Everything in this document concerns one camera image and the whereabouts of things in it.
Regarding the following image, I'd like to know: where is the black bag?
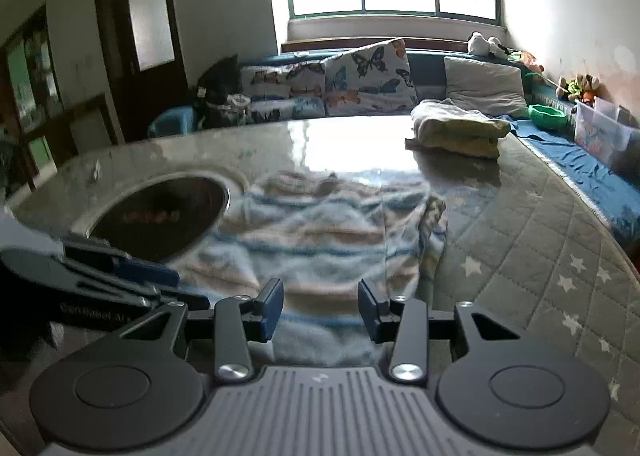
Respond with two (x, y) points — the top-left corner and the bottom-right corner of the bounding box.
(192, 54), (251, 130)

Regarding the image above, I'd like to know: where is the folded yellow blanket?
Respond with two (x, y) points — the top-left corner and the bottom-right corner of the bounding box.
(405, 99), (512, 159)

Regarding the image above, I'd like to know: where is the large butterfly print pillow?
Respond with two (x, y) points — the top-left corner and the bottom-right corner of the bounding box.
(324, 38), (419, 115)

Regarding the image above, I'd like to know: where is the group of plush toys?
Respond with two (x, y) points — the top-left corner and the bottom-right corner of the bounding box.
(555, 74), (602, 105)

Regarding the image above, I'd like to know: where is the green bowl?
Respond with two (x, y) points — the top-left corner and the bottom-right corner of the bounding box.
(528, 104), (570, 131)

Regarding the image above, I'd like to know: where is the white plush toy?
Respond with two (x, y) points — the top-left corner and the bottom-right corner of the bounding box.
(467, 32), (509, 58)

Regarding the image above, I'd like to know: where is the orange green toy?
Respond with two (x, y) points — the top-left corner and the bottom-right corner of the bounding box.
(510, 50), (544, 74)

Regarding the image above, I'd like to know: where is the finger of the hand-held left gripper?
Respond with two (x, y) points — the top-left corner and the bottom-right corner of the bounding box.
(65, 239), (182, 288)
(75, 270), (212, 311)

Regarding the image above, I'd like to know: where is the blue stool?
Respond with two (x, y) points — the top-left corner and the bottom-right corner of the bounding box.
(148, 105), (196, 138)

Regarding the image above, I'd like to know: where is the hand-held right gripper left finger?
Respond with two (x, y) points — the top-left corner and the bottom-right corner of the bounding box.
(117, 279), (285, 383)

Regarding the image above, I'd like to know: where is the clear plastic storage box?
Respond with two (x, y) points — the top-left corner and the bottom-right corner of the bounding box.
(573, 96), (640, 168)

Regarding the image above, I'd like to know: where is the dark wooden cabinet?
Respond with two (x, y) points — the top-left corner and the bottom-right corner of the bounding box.
(0, 5), (67, 198)

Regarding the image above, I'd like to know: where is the grey pillow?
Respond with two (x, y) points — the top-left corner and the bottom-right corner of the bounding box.
(442, 56), (530, 118)

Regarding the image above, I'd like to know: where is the long butterfly print pillow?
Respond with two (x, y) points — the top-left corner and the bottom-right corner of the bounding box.
(240, 61), (329, 123)

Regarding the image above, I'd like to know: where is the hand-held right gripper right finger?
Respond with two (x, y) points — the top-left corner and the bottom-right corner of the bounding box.
(358, 279), (523, 383)

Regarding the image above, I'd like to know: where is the blue bench sofa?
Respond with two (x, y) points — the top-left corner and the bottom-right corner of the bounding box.
(240, 50), (576, 123)

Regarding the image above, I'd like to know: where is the blue beige striped towel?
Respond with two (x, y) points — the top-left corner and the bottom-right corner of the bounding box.
(172, 173), (449, 368)

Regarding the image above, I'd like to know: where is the dark wooden door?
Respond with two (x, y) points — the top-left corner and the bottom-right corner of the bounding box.
(92, 0), (189, 143)

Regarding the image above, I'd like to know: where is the blue cloth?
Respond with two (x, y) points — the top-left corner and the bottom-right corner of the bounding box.
(492, 114), (640, 238)

